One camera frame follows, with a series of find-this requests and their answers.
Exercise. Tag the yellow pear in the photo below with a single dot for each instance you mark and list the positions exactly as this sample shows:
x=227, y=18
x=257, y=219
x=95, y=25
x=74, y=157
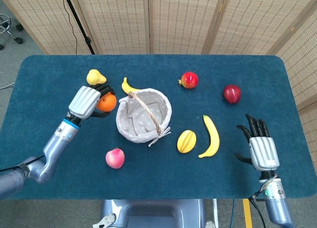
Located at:
x=94, y=76

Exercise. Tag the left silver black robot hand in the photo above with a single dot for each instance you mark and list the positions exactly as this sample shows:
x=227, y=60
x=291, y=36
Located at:
x=83, y=102

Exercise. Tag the dark red apple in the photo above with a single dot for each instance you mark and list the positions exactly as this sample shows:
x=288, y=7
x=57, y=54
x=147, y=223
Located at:
x=232, y=94

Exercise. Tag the orange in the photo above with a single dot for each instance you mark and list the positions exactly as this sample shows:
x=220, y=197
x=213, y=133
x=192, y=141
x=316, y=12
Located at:
x=109, y=103

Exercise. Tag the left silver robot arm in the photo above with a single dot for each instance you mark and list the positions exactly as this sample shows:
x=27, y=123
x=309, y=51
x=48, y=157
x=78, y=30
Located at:
x=57, y=143

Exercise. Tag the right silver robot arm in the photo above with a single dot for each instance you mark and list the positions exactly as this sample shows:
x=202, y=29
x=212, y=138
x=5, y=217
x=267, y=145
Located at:
x=276, y=205

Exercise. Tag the chrome office chair base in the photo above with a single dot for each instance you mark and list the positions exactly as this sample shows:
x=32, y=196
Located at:
x=7, y=27

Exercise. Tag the woven bamboo screen panel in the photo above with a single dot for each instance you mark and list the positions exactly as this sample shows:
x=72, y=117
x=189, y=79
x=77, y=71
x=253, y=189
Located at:
x=183, y=19
x=37, y=15
x=119, y=19
x=302, y=64
x=310, y=133
x=252, y=19

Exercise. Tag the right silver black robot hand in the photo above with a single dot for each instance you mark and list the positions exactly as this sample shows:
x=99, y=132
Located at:
x=263, y=151

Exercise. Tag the red pomegranate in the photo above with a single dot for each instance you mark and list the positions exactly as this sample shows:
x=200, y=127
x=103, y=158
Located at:
x=189, y=80

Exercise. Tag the yellow starfruit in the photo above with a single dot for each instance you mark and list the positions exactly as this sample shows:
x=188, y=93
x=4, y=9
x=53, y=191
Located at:
x=186, y=141

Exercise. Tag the small yellow banana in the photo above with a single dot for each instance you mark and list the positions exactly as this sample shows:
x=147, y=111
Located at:
x=126, y=88

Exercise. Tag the blue fabric table cloth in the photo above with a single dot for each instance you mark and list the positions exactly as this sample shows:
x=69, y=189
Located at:
x=158, y=173

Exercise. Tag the wicker basket with cloth liner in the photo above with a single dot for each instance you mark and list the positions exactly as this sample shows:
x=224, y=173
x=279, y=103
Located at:
x=138, y=129

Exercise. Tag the large yellow banana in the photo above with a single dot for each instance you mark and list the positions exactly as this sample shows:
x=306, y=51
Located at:
x=213, y=136

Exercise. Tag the pink peach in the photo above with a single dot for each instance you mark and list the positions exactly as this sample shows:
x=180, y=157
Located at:
x=115, y=158

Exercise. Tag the silver blue robot torso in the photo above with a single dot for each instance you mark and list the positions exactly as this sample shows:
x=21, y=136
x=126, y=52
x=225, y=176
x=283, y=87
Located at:
x=153, y=213

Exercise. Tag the black tripod pole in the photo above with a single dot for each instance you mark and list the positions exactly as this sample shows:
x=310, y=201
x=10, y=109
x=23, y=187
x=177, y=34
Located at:
x=79, y=24

